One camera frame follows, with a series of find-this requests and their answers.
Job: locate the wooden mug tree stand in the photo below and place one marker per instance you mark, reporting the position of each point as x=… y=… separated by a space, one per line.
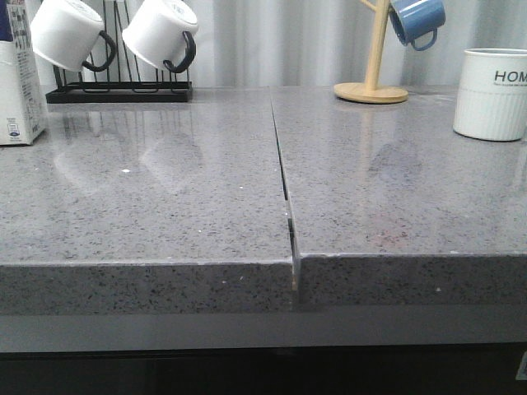
x=370 y=91

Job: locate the white blue milk carton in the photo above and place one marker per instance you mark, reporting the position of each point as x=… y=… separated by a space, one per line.
x=23 y=107

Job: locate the black wire mug rack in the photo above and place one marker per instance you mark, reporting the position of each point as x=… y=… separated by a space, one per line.
x=128 y=79

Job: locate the white mug black handle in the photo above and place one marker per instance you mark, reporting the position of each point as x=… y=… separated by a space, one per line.
x=65 y=32
x=161 y=34

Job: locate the white mug black handle right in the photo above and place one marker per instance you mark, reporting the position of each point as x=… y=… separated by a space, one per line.
x=161 y=34

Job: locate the blue enamel mug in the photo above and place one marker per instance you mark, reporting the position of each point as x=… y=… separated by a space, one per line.
x=416 y=22

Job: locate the white HOME cup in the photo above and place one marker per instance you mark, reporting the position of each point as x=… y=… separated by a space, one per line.
x=491 y=100

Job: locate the white mug black handle left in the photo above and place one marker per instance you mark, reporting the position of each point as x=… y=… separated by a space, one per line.
x=65 y=32

